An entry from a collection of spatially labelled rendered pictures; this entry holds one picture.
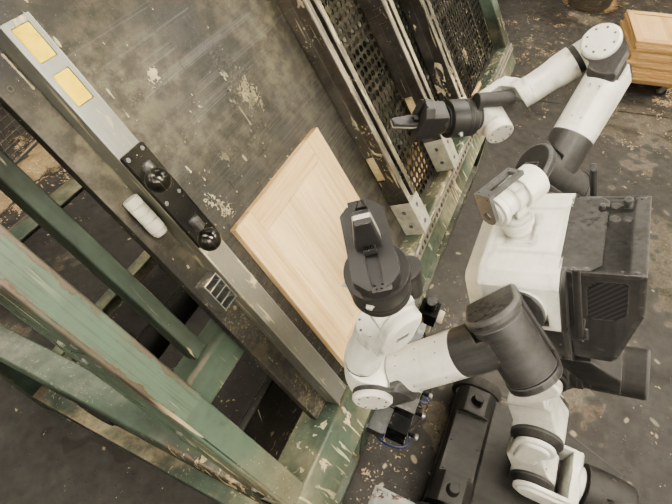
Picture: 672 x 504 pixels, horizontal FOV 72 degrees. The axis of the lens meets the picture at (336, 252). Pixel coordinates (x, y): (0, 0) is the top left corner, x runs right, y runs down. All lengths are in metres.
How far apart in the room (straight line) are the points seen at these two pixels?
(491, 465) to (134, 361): 1.47
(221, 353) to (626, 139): 3.31
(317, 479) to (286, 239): 0.54
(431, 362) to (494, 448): 1.17
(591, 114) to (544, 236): 0.32
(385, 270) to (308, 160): 0.64
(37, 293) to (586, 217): 0.89
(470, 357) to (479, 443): 1.16
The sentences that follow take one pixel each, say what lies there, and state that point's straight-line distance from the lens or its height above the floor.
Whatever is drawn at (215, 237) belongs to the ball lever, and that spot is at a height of 1.45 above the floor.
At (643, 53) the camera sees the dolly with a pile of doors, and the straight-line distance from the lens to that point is 4.17.
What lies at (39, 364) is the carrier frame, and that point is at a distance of 1.57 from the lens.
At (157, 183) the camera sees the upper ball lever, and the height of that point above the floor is 1.55.
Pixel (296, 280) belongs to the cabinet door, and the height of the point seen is 1.14.
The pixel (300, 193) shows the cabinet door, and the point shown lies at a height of 1.24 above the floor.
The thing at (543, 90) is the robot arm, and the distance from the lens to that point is 1.21.
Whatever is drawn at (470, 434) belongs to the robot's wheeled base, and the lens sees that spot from 1.96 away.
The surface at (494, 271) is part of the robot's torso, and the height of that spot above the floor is 1.33.
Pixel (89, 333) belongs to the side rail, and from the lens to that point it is 0.77.
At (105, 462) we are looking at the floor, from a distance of 2.27.
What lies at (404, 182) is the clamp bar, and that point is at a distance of 1.39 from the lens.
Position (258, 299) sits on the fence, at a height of 1.21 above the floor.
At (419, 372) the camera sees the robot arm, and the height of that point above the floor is 1.22.
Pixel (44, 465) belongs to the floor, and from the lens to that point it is 2.37.
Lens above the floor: 2.00
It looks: 51 degrees down
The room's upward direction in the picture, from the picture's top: straight up
